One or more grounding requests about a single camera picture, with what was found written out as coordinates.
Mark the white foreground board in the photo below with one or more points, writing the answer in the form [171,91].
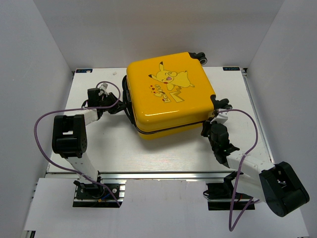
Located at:
[151,209]

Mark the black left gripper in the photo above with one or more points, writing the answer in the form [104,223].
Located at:
[117,105]

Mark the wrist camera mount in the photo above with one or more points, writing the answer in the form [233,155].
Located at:
[221,117]
[103,89]

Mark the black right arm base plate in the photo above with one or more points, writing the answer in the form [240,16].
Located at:
[219,198]

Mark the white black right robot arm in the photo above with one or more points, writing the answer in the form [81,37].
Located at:
[275,184]

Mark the yellow hard-shell suitcase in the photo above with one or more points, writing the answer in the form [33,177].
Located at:
[169,94]

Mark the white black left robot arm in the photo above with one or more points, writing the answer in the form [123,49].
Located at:
[70,137]

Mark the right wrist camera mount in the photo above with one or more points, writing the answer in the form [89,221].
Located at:
[221,117]

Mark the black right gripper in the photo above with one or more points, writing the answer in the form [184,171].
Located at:
[207,125]

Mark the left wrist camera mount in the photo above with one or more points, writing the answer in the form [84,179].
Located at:
[103,89]

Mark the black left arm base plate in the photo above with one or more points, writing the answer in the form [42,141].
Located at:
[91,195]

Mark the blue left table logo sticker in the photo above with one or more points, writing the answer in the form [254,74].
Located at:
[83,71]

